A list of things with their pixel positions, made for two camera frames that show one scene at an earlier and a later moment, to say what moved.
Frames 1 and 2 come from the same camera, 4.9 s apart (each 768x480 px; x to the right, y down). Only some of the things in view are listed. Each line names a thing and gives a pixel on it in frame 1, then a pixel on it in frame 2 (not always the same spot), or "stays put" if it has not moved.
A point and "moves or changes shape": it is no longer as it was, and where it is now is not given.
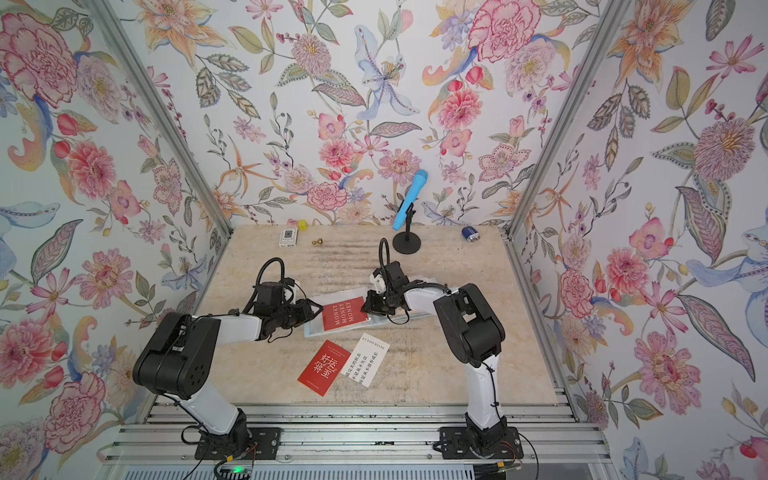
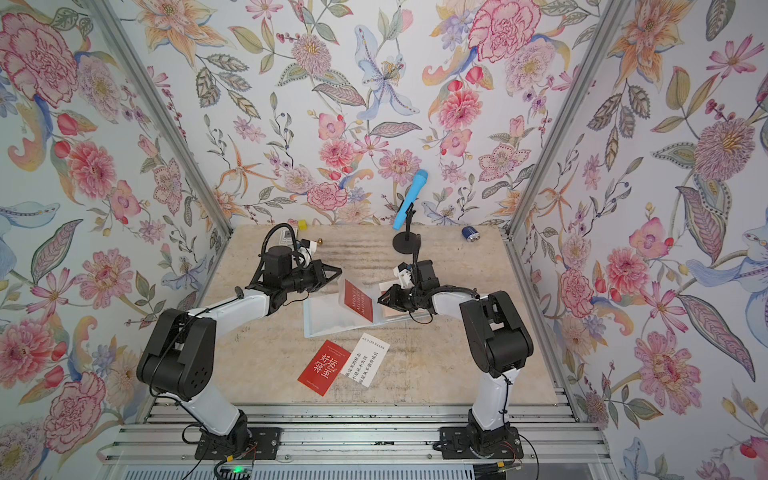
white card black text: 364,360 stays put
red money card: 343,313 moves or changes shape
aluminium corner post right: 611,23 stays put
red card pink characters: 324,368 stays put
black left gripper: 305,311 → 317,271
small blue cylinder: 470,233 stays put
